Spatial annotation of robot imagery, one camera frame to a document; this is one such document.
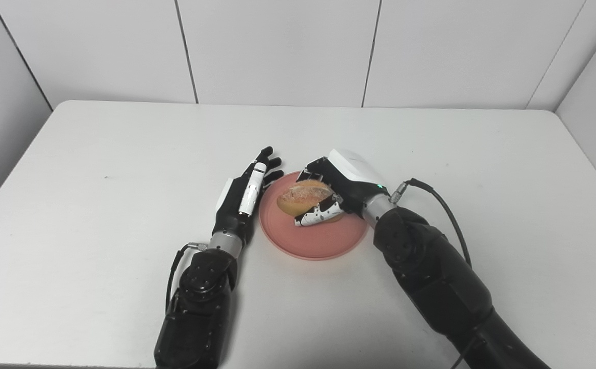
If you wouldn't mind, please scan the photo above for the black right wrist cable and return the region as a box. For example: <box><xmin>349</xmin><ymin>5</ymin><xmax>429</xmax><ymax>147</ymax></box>
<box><xmin>390</xmin><ymin>178</ymin><xmax>473</xmax><ymax>268</ymax></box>

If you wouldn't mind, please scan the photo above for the crusty bread roll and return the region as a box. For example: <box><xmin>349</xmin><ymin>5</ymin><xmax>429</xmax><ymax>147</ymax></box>
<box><xmin>276</xmin><ymin>179</ymin><xmax>345</xmax><ymax>224</ymax></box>

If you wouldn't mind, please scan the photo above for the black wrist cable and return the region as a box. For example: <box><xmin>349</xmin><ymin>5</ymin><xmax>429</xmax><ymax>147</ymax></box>
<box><xmin>390</xmin><ymin>178</ymin><xmax>473</xmax><ymax>268</ymax></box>
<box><xmin>165</xmin><ymin>242</ymin><xmax>209</xmax><ymax>314</ymax></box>

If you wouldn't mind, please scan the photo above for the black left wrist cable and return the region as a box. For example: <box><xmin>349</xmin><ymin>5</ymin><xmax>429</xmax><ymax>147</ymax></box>
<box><xmin>165</xmin><ymin>242</ymin><xmax>209</xmax><ymax>314</ymax></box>

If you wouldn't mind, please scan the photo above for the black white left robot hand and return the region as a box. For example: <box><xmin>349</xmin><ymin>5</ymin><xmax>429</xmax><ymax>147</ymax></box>
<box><xmin>212</xmin><ymin>146</ymin><xmax>284</xmax><ymax>248</ymax></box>

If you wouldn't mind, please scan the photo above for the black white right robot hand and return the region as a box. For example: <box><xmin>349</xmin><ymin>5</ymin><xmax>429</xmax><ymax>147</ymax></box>
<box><xmin>294</xmin><ymin>149</ymin><xmax>397</xmax><ymax>228</ymax></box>

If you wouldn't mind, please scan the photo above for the pink round plate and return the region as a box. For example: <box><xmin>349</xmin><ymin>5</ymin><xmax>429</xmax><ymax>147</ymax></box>
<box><xmin>259</xmin><ymin>171</ymin><xmax>370</xmax><ymax>261</ymax></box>

